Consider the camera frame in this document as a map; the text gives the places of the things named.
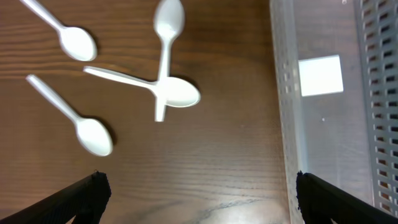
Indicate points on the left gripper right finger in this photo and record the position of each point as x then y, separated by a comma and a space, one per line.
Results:
322, 202

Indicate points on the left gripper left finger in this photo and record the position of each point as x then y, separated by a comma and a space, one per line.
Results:
82, 202

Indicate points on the white spoon crossing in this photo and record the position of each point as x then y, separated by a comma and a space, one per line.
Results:
169, 21

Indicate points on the white spoon lower left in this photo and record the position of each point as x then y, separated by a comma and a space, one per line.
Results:
91, 133

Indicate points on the white spoon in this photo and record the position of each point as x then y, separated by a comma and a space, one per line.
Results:
76, 42
91, 133

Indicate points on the white label in basket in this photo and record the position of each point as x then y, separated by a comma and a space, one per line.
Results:
320, 76

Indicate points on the white spoon lying crossed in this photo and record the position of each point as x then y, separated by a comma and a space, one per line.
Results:
177, 92

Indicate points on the clear perforated plastic basket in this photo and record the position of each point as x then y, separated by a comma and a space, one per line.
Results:
348, 139

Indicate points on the white spoon upper left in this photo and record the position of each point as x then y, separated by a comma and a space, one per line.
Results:
76, 42

